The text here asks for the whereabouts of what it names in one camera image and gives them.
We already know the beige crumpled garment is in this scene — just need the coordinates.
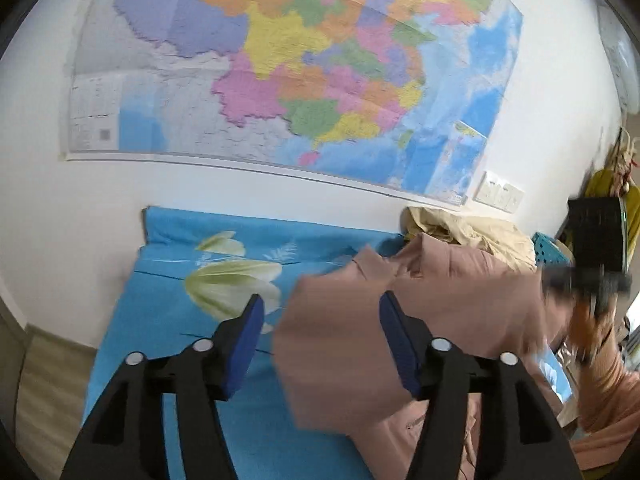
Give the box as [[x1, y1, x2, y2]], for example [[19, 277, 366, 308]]
[[400, 206, 537, 272]]

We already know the teal perforated basket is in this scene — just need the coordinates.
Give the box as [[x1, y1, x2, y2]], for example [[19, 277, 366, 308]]
[[532, 232, 572, 266]]

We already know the colourful wall map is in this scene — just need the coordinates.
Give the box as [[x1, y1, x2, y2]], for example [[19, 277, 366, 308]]
[[64, 0, 523, 206]]

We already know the person's right hand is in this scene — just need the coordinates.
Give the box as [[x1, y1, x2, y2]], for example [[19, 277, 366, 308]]
[[567, 295, 617, 366]]

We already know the pink large shirt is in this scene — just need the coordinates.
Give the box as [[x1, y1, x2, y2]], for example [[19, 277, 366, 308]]
[[272, 235, 570, 479]]

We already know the right forearm in pink sleeve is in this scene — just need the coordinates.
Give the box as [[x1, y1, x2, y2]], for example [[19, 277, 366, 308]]
[[572, 325, 639, 479]]

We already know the blue floral bed sheet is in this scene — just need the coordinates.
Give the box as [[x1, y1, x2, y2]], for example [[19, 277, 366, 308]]
[[81, 204, 574, 480]]

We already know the yellow bag on shelf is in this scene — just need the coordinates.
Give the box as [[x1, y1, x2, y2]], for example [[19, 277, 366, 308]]
[[581, 127, 640, 212]]

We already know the white wall socket panel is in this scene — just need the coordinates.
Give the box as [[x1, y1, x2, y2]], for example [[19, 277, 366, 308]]
[[474, 171, 525, 214]]

